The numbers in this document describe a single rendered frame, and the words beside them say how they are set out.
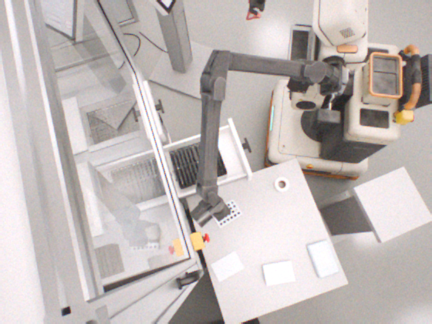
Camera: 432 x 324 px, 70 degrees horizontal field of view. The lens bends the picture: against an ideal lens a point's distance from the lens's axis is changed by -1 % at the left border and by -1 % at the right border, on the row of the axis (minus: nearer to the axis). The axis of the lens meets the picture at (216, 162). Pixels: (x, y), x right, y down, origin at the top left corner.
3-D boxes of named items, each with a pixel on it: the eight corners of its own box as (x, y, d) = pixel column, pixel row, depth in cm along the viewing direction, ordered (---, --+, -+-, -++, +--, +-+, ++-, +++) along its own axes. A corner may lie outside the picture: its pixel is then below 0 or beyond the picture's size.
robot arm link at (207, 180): (229, 77, 95) (214, 74, 104) (212, 77, 93) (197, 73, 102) (220, 204, 110) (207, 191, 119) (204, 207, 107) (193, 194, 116)
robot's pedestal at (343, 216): (346, 190, 227) (404, 163, 154) (366, 229, 220) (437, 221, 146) (309, 205, 225) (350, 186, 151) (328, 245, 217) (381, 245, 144)
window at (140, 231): (135, 73, 144) (-16, -222, 52) (190, 258, 123) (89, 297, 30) (133, 73, 144) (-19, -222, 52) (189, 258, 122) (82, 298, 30)
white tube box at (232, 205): (233, 200, 151) (233, 198, 148) (242, 214, 149) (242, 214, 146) (210, 213, 150) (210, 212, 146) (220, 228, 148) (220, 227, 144)
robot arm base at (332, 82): (341, 89, 116) (342, 62, 119) (328, 81, 111) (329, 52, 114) (322, 96, 123) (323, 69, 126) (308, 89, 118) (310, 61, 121)
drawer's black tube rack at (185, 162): (215, 141, 151) (214, 136, 145) (227, 175, 147) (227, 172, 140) (170, 155, 150) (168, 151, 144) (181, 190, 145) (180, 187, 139)
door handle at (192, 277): (202, 265, 87) (197, 271, 69) (205, 275, 86) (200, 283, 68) (186, 271, 87) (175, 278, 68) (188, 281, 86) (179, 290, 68)
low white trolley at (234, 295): (273, 186, 229) (296, 157, 156) (305, 271, 214) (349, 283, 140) (197, 211, 226) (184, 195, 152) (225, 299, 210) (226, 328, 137)
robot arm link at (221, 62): (216, 45, 90) (201, 44, 98) (210, 92, 94) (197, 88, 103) (328, 62, 111) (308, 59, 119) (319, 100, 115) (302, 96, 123)
